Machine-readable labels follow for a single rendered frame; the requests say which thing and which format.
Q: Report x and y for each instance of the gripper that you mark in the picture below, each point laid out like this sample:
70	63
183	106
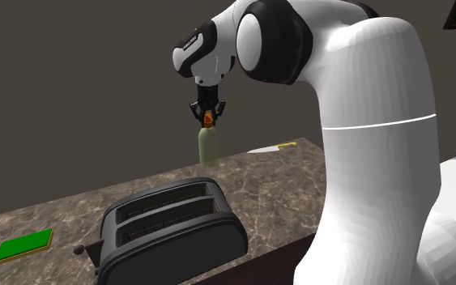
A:
208	94

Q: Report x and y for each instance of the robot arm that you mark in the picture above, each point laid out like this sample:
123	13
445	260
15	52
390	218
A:
373	158

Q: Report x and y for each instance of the black toaster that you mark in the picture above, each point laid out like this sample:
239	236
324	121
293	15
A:
172	233

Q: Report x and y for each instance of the green bottle with orange cap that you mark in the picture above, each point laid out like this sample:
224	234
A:
208	146

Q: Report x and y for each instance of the green and yellow sponge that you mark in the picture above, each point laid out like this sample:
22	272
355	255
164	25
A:
22	245

